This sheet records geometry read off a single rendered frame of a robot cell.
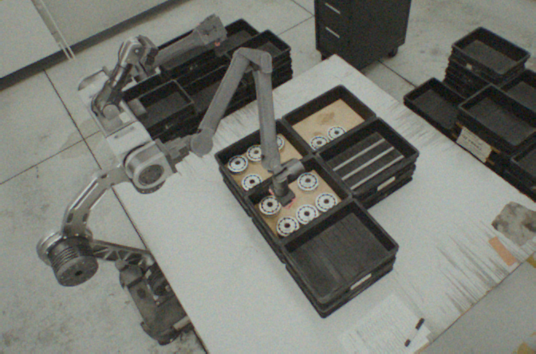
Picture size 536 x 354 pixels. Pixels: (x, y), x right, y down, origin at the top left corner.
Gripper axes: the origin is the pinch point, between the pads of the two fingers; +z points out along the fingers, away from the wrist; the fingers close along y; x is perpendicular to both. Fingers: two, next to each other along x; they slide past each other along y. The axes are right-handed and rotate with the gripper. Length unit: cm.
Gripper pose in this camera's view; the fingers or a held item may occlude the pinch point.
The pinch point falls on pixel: (284, 202)
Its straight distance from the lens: 185.0
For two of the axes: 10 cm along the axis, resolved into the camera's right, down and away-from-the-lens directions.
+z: 1.2, 6.0, 7.9
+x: -8.3, 5.0, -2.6
